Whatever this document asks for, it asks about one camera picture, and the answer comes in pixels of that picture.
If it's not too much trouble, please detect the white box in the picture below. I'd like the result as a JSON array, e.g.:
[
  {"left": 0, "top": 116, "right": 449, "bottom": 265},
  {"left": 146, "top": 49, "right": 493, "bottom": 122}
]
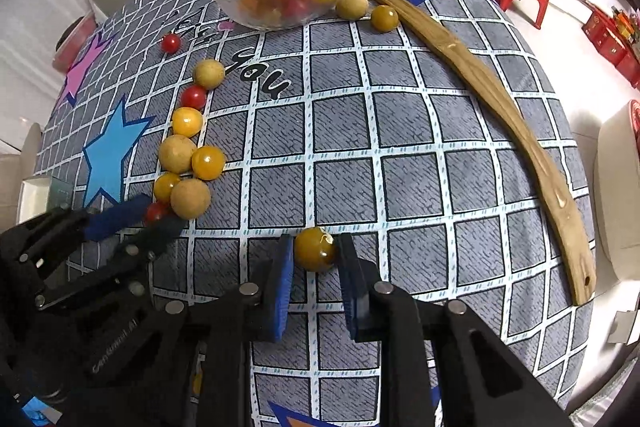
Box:
[{"left": 16, "top": 174, "right": 72, "bottom": 234}]

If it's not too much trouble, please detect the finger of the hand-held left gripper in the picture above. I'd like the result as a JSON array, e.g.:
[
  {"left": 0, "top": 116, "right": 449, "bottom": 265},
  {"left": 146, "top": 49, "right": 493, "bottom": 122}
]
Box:
[
  {"left": 34, "top": 215, "right": 187, "bottom": 312},
  {"left": 9, "top": 200, "right": 152, "bottom": 269}
]

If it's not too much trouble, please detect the curved wooden strip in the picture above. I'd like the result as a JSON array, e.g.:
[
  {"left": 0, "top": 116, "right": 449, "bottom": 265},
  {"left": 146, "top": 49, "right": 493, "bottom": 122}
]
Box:
[{"left": 349, "top": 0, "right": 597, "bottom": 307}]

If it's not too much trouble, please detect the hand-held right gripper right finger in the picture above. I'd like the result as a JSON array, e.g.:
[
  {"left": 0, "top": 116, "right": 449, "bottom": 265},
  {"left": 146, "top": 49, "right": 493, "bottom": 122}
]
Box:
[{"left": 335, "top": 232, "right": 577, "bottom": 427}]

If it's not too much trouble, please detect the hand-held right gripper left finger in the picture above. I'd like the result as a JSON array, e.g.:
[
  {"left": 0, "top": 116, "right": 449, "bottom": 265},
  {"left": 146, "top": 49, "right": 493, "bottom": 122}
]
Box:
[{"left": 165, "top": 234, "right": 297, "bottom": 427}]

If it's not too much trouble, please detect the yellow round fruit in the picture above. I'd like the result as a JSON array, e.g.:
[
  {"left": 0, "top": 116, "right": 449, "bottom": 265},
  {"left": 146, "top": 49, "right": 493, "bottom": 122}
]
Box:
[
  {"left": 171, "top": 106, "right": 204, "bottom": 138},
  {"left": 370, "top": 5, "right": 400, "bottom": 33},
  {"left": 153, "top": 172, "right": 182, "bottom": 204},
  {"left": 293, "top": 227, "right": 339, "bottom": 273},
  {"left": 191, "top": 145, "right": 227, "bottom": 181}
]

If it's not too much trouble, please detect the tan longan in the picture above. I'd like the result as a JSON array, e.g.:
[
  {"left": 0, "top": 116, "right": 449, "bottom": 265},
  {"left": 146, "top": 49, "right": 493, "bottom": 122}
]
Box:
[
  {"left": 170, "top": 179, "right": 212, "bottom": 221},
  {"left": 158, "top": 134, "right": 198, "bottom": 174},
  {"left": 193, "top": 59, "right": 225, "bottom": 90},
  {"left": 335, "top": 0, "right": 370, "bottom": 20}
]

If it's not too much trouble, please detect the red plastic crate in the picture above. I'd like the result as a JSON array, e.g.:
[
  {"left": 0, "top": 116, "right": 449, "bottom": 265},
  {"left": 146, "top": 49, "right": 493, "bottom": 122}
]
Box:
[{"left": 581, "top": 4, "right": 640, "bottom": 88}]

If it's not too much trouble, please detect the grey checked printed tablecloth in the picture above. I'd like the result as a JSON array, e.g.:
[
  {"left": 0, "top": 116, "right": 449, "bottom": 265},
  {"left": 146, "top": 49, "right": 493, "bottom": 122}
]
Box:
[{"left": 32, "top": 0, "right": 599, "bottom": 427}]

